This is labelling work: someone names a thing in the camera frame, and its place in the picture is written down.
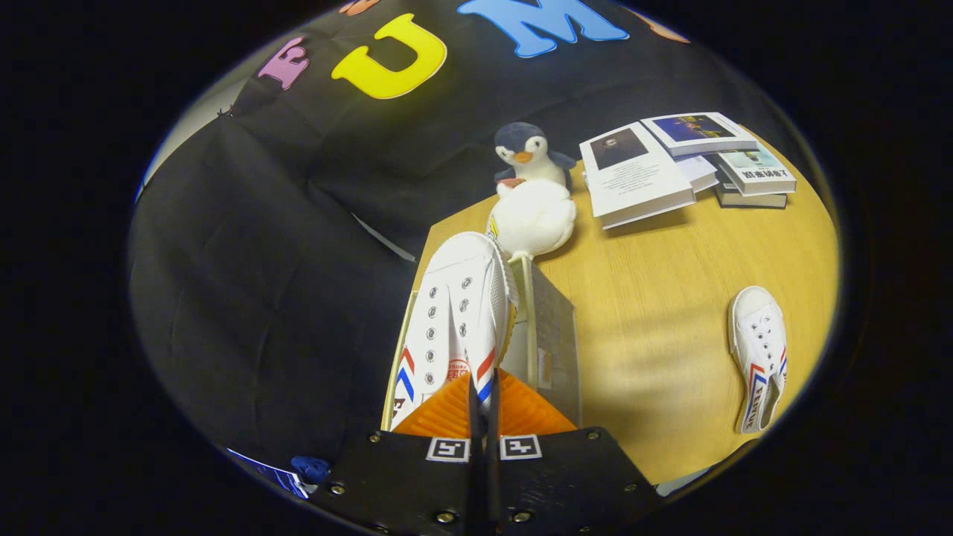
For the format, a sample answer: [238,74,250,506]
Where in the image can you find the white book with dark portrait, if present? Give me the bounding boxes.
[579,121,697,229]

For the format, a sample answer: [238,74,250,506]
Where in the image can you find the book with pale green cover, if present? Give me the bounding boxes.
[718,145,797,196]

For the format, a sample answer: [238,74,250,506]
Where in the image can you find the white canvas shoe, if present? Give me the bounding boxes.
[727,286,788,435]
[387,231,520,433]

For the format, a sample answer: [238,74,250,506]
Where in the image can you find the small blue object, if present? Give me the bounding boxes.
[290,456,332,485]

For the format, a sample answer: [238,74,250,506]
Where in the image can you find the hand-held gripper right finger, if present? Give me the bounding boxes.
[484,368,660,536]

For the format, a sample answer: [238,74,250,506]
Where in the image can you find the black backdrop cloth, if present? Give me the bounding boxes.
[127,0,820,477]

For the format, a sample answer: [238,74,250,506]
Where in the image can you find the beige fabric storage box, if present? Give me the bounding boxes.
[381,253,581,433]

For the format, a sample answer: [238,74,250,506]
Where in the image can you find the penguin plush toy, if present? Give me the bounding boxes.
[486,122,579,261]

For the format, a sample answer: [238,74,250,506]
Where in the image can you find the book with blue picture cover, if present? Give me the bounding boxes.
[642,112,759,157]

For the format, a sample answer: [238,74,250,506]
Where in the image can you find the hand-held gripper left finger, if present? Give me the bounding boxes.
[311,370,482,536]

